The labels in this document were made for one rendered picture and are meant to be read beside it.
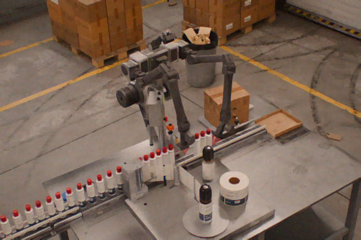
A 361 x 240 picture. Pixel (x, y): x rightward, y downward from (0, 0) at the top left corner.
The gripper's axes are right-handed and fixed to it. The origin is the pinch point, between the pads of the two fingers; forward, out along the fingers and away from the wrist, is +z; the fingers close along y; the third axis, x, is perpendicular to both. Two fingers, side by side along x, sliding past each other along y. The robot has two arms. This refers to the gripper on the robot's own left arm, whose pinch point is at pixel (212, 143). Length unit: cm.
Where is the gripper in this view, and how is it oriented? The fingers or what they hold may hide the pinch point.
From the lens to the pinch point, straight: 417.0
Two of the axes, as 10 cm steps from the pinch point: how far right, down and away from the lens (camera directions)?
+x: 6.9, 2.5, 6.8
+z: -4.7, 8.6, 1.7
